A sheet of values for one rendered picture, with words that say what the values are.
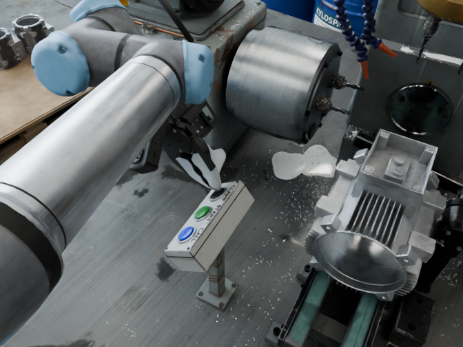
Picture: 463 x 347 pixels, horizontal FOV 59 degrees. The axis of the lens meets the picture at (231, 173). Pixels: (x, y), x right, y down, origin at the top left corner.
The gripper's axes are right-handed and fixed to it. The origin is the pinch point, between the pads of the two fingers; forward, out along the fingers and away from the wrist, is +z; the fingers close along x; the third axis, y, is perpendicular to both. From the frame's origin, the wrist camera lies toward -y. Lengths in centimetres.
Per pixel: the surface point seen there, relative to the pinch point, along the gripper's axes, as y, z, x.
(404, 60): 49, 8, -19
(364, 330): -3.6, 32.6, -15.9
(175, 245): -12.2, 1.8, 1.2
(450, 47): 61, 14, -25
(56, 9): 183, -81, 281
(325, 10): 182, 19, 62
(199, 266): -13.5, 5.1, -3.2
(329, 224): 1.8, 12.0, -17.2
